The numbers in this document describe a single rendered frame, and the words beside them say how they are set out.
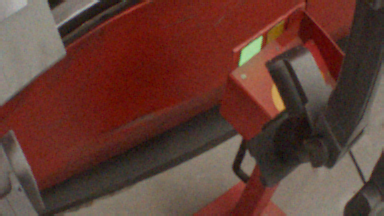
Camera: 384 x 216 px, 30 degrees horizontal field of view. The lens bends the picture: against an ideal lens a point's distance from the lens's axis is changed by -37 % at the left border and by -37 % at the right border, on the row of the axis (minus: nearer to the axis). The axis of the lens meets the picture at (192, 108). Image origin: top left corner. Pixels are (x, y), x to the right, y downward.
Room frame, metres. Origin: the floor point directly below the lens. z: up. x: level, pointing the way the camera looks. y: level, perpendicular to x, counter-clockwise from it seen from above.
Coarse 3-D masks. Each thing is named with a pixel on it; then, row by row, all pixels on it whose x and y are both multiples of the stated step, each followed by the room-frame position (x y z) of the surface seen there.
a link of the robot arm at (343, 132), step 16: (368, 0) 0.40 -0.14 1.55; (368, 16) 0.43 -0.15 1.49; (352, 32) 0.44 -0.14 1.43; (368, 32) 0.42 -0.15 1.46; (352, 48) 0.44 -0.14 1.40; (368, 48) 0.42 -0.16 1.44; (352, 64) 0.43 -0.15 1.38; (368, 64) 0.42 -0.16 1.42; (352, 80) 0.43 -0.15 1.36; (368, 80) 0.41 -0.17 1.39; (336, 96) 0.44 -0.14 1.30; (352, 96) 0.42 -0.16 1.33; (368, 96) 0.42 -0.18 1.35; (320, 112) 0.44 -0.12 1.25; (336, 112) 0.43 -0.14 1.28; (352, 112) 0.41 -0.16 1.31; (368, 112) 0.43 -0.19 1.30; (320, 128) 0.43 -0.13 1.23; (336, 128) 0.42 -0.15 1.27; (352, 128) 0.41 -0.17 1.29; (336, 144) 0.41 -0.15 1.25; (352, 144) 0.42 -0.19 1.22; (336, 160) 0.40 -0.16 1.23
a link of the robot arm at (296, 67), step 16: (304, 48) 0.52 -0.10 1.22; (272, 64) 0.50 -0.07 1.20; (288, 64) 0.50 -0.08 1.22; (304, 64) 0.50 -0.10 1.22; (288, 80) 0.49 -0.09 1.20; (304, 80) 0.49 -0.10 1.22; (320, 80) 0.50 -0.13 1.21; (288, 96) 0.48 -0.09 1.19; (304, 96) 0.48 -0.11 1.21; (320, 96) 0.48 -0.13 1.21; (288, 112) 0.47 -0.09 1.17; (320, 144) 0.41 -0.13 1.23; (320, 160) 0.40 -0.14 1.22
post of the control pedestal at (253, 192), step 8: (256, 168) 0.75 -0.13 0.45; (256, 176) 0.74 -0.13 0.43; (248, 184) 0.75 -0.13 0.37; (256, 184) 0.74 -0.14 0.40; (248, 192) 0.74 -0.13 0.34; (256, 192) 0.73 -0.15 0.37; (264, 192) 0.72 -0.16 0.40; (272, 192) 0.75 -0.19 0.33; (240, 200) 0.75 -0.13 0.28; (248, 200) 0.74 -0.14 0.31; (256, 200) 0.73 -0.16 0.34; (264, 200) 0.74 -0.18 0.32; (240, 208) 0.74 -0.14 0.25; (248, 208) 0.73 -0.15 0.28; (256, 208) 0.72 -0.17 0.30; (264, 208) 0.76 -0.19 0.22
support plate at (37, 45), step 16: (32, 0) 0.69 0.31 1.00; (32, 16) 0.65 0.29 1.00; (48, 16) 0.65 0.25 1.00; (0, 32) 0.62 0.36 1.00; (16, 32) 0.62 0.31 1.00; (32, 32) 0.62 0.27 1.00; (48, 32) 0.62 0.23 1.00; (0, 48) 0.58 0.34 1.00; (16, 48) 0.59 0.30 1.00; (32, 48) 0.59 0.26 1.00; (48, 48) 0.59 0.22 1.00; (64, 48) 0.60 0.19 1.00; (0, 64) 0.55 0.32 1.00; (16, 64) 0.56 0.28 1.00; (32, 64) 0.56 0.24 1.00; (48, 64) 0.57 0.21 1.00; (0, 80) 0.52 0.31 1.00; (16, 80) 0.53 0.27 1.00; (32, 80) 0.54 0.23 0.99; (0, 96) 0.50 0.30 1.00
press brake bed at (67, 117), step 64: (128, 0) 0.81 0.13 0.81; (192, 0) 0.90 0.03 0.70; (256, 0) 1.00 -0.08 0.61; (320, 0) 1.15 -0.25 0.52; (64, 64) 0.73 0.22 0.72; (128, 64) 0.83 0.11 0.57; (192, 64) 0.92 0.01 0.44; (0, 128) 0.59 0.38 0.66; (64, 128) 0.73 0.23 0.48; (128, 128) 0.84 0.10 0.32; (192, 128) 1.00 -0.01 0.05; (64, 192) 0.74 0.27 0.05
